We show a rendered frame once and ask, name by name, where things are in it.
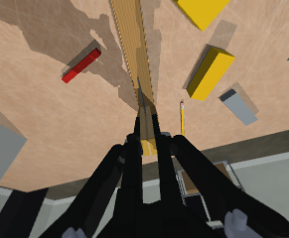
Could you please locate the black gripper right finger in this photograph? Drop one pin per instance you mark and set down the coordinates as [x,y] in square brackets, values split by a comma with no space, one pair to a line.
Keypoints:
[242,215]

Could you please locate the red rectangular bar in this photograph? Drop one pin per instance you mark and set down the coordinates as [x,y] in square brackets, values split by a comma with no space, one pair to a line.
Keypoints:
[81,65]

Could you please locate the yellow square box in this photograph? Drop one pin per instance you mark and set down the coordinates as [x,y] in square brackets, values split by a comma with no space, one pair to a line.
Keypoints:
[201,12]

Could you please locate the yellow rectangular block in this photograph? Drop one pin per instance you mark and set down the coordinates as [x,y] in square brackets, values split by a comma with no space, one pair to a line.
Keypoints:
[213,66]

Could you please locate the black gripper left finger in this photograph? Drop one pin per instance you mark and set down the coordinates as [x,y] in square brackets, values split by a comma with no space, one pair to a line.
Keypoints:
[82,217]

